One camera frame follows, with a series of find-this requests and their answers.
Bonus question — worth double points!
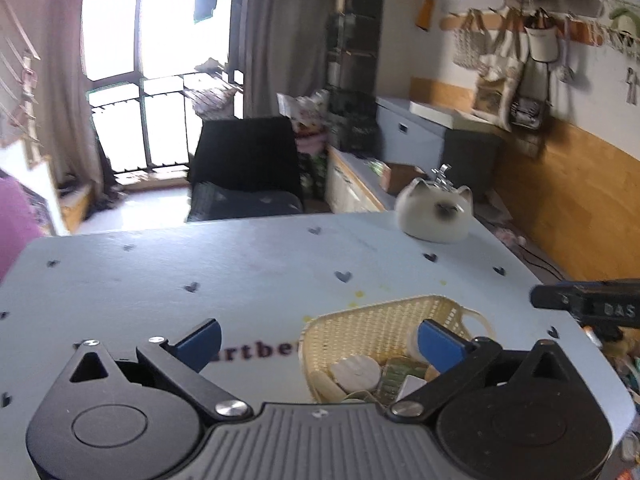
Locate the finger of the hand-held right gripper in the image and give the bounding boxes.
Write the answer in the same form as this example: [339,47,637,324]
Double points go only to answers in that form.
[529,277,640,341]

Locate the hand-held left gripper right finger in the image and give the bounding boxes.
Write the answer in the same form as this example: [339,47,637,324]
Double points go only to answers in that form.
[387,318,584,418]

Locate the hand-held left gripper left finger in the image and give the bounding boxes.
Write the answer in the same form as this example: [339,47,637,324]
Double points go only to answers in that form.
[67,317,253,419]

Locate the yellow woven plastic basket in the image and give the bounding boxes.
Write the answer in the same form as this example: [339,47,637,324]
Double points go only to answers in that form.
[298,294,499,404]

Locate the small black shoulder bag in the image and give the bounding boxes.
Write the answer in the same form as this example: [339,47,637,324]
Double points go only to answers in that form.
[509,59,551,131]

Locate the white cat-shaped ceramic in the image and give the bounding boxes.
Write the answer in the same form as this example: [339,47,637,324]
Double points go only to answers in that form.
[394,178,475,246]

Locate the silver metal ornament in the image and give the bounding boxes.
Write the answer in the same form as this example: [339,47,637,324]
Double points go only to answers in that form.
[430,163,454,191]

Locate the brown cardboard box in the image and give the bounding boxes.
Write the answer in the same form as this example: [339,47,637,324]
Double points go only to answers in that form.
[382,162,426,196]

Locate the white low cabinet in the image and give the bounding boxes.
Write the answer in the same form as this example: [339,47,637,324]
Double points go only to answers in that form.
[324,145,401,216]

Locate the black chair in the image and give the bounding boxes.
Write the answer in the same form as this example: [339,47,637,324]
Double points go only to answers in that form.
[185,115,305,224]

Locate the grey storage box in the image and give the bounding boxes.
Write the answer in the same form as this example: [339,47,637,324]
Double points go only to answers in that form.
[374,97,504,204]

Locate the purple chair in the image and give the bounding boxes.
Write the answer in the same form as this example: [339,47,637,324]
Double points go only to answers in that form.
[0,174,46,281]

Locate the beige canvas tote bag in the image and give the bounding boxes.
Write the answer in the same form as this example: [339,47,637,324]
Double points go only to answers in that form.
[472,9,526,131]

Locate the white flat box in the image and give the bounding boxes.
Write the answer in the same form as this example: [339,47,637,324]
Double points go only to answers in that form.
[409,100,482,129]

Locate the black balcony railing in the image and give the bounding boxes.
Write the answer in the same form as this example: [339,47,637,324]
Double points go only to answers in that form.
[87,72,241,177]

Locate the white bucket bag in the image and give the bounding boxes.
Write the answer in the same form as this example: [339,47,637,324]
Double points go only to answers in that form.
[524,7,559,64]

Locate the white printed plastic bag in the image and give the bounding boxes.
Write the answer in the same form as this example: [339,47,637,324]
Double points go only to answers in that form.
[277,89,331,136]

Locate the grey curtain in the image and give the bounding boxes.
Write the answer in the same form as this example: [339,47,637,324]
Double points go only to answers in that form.
[47,0,109,202]
[244,0,346,121]

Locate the white net bag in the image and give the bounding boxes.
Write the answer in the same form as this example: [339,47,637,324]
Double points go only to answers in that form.
[452,12,494,71]

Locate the black shelf rack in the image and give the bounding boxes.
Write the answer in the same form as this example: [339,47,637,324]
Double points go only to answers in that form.
[327,0,389,152]

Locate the hanging wire basket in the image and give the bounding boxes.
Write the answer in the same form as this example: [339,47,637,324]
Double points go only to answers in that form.
[182,72,246,119]

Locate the wooden wall hook rack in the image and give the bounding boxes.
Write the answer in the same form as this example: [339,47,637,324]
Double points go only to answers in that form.
[439,7,606,44]

